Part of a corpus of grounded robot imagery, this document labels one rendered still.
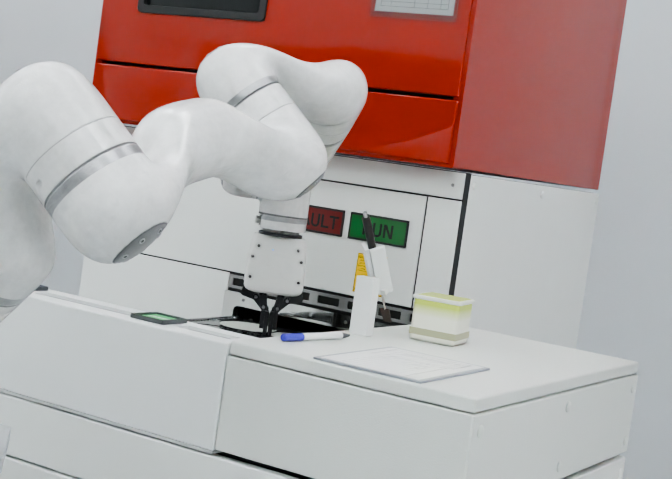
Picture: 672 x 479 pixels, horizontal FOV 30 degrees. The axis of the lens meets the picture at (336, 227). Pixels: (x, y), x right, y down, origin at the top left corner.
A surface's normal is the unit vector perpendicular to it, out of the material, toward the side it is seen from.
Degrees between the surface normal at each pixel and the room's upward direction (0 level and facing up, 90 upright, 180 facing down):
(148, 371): 90
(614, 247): 90
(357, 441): 90
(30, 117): 83
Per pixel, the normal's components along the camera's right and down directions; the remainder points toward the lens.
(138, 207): 0.55, -0.01
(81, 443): -0.51, -0.03
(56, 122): 0.04, -0.19
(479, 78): 0.85, 0.15
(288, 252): 0.11, 0.03
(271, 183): 0.16, 0.74
